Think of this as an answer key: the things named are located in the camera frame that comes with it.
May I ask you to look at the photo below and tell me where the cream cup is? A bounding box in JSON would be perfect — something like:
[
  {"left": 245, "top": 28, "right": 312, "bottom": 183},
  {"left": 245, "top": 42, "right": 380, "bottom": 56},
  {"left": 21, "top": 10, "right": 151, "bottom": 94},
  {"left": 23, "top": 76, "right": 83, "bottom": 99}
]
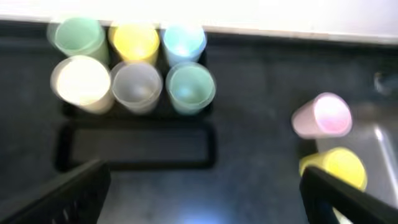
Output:
[{"left": 49, "top": 55, "right": 115, "bottom": 115}]

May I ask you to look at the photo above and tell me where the green cup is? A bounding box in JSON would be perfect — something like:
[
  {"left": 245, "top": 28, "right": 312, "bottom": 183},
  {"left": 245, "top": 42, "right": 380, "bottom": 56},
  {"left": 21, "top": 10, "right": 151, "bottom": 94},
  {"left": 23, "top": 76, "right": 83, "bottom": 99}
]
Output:
[
  {"left": 46, "top": 17, "right": 110, "bottom": 65},
  {"left": 165, "top": 61, "right": 217, "bottom": 116}
]

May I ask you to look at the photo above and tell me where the grey cup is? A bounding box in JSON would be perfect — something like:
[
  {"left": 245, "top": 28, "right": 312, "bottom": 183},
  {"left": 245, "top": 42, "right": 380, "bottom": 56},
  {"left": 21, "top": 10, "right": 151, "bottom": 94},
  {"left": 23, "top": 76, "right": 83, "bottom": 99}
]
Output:
[{"left": 110, "top": 60, "right": 164, "bottom": 115}]

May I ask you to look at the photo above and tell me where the yellow cup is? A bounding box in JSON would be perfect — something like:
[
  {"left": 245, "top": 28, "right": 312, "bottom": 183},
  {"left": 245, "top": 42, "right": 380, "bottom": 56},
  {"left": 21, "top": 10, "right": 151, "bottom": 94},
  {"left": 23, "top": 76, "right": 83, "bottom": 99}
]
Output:
[
  {"left": 108, "top": 23, "right": 161, "bottom": 66},
  {"left": 298, "top": 146, "right": 368, "bottom": 224}
]

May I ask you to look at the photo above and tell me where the blue cup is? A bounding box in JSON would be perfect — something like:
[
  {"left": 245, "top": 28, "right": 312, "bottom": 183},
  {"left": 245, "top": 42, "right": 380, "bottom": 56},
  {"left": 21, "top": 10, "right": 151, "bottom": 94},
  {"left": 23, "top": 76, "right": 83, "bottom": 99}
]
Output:
[{"left": 160, "top": 24, "right": 208, "bottom": 68}]

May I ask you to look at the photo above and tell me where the black tray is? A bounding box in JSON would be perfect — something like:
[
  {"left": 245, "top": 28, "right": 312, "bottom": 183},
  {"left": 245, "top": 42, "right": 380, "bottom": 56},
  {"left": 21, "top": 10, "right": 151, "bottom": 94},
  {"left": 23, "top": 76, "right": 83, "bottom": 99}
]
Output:
[{"left": 54, "top": 46, "right": 218, "bottom": 171}]

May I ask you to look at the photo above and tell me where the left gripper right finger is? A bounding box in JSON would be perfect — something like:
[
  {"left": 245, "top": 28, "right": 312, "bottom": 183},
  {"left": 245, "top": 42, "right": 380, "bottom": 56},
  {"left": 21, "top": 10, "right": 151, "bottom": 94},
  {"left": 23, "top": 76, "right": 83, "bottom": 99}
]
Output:
[{"left": 299, "top": 166, "right": 398, "bottom": 224}]

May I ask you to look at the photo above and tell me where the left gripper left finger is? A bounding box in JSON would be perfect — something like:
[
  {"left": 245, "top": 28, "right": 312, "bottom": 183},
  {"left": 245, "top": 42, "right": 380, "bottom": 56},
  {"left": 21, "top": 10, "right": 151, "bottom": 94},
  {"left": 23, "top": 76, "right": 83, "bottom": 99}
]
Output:
[{"left": 0, "top": 159, "right": 112, "bottom": 224}]

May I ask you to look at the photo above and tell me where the pale pink cup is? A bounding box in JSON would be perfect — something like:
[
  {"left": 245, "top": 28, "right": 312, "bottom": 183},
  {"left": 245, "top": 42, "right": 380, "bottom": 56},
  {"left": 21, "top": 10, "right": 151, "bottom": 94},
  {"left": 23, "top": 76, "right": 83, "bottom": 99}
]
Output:
[{"left": 291, "top": 91, "right": 354, "bottom": 140}]

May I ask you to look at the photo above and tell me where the steel sink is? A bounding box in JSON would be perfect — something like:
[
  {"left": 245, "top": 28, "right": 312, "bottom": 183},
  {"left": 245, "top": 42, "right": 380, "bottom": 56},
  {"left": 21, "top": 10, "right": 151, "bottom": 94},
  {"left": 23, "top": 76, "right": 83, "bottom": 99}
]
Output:
[{"left": 313, "top": 105, "right": 398, "bottom": 209}]

